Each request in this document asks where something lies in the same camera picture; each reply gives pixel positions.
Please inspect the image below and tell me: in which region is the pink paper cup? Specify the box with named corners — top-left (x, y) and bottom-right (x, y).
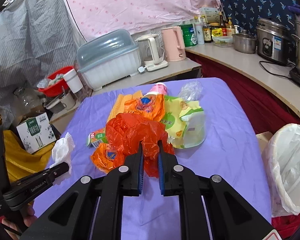
top-left (145, 82), bottom-right (168, 97)

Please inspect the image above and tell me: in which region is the dish rack with grey lid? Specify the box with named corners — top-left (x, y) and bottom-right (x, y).
top-left (77, 29), bottom-right (142, 90)

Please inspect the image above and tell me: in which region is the small steel pot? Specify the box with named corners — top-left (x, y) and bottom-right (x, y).
top-left (43, 92), bottom-right (76, 114)

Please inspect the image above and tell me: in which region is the small green snack box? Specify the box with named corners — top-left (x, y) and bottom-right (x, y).
top-left (87, 128), bottom-right (108, 148)

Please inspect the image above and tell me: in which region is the white cup blender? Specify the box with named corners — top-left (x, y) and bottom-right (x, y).
top-left (63, 69), bottom-right (88, 102)

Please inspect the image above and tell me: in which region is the red skirt cloth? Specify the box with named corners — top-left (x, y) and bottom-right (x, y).
top-left (186, 52), bottom-right (300, 134)

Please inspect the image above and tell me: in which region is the green tin can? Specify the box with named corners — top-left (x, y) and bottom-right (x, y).
top-left (180, 24), bottom-right (197, 47)

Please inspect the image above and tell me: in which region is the navy patterned cloth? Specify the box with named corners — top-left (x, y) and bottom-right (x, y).
top-left (220, 0), bottom-right (297, 35)

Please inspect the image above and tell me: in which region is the trash bin with white liner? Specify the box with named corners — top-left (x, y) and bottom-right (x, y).
top-left (262, 124), bottom-right (300, 217)

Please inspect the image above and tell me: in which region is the white green cardboard box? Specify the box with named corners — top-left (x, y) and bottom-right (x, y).
top-left (17, 113), bottom-right (56, 154)

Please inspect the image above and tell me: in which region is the orange snack wrapper front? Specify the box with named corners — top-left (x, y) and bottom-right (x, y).
top-left (90, 143), bottom-right (126, 174)

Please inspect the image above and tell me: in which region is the white tissue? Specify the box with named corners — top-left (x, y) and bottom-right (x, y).
top-left (50, 132), bottom-right (75, 185)

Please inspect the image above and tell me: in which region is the black power cable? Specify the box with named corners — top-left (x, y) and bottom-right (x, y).
top-left (258, 60), bottom-right (294, 80)

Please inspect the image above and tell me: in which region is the pink electric kettle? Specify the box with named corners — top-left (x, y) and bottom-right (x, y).
top-left (161, 26), bottom-right (186, 62)

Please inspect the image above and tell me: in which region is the clear crumpled plastic bag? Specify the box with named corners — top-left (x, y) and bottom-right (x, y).
top-left (178, 81), bottom-right (203, 101)

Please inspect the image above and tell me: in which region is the grey striped cloth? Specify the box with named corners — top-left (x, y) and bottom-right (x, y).
top-left (0, 0), bottom-right (76, 128)

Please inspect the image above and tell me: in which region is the person's left hand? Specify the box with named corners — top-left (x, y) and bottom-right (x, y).
top-left (1, 201), bottom-right (37, 240)

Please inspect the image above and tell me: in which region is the silver rice cooker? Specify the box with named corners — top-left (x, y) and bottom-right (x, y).
top-left (256, 18), bottom-right (290, 65)

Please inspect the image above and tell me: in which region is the clear food container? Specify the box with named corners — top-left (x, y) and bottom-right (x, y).
top-left (212, 36), bottom-right (233, 48)

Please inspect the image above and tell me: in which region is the pink dotted curtain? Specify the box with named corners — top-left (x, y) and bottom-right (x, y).
top-left (64, 0), bottom-right (220, 41)

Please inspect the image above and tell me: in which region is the orange snack wrapper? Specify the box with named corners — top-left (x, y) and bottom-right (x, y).
top-left (124, 94), bottom-right (165, 121)
top-left (90, 143), bottom-right (126, 174)

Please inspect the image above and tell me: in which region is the white slim bottle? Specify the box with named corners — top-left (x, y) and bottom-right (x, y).
top-left (193, 16), bottom-right (205, 45)

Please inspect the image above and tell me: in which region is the dark soy sauce bottle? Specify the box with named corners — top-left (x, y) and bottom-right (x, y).
top-left (201, 15), bottom-right (212, 43)

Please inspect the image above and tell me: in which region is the yellow fabric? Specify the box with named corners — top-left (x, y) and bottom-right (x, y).
top-left (4, 130), bottom-right (55, 183)

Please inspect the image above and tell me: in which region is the white carton box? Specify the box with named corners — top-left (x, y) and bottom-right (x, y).
top-left (199, 7), bottom-right (219, 23)

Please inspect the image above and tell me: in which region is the white glass electric kettle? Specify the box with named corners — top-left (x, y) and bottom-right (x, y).
top-left (136, 34), bottom-right (168, 72)

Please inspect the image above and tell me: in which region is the red plastic bag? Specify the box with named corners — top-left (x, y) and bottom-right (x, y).
top-left (106, 113), bottom-right (174, 178)

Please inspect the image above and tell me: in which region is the yellow seasoning packet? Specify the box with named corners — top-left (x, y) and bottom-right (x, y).
top-left (211, 28), bottom-right (223, 37)

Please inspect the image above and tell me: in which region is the orange waffle cloth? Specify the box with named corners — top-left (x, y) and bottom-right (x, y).
top-left (107, 90), bottom-right (143, 121)

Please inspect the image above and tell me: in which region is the orange snack wrapper back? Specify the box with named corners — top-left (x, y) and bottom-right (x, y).
top-left (124, 94), bottom-right (165, 121)

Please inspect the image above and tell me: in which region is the yellow green snack bag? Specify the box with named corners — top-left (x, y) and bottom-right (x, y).
top-left (161, 95), bottom-right (205, 149)

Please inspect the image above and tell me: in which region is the red plastic basin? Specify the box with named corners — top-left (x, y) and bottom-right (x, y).
top-left (38, 66), bottom-right (74, 98)

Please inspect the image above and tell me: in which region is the steel pot with lid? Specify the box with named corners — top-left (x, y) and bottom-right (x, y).
top-left (232, 29), bottom-right (257, 54)

